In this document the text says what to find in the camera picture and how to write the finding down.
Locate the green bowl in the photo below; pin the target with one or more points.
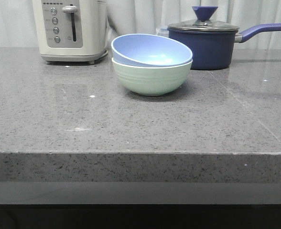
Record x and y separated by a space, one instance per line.
151 81

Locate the blue bowl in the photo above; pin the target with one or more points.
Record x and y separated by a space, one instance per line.
147 50

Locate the clear plastic container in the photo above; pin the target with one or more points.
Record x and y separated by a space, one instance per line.
162 31

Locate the dark blue saucepan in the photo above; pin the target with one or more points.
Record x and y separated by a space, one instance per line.
212 50

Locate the cream toaster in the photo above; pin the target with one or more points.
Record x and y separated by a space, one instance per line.
71 30

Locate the glass lid blue knob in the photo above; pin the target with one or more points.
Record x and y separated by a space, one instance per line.
203 23

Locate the white curtain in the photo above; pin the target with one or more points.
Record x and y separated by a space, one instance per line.
17 25

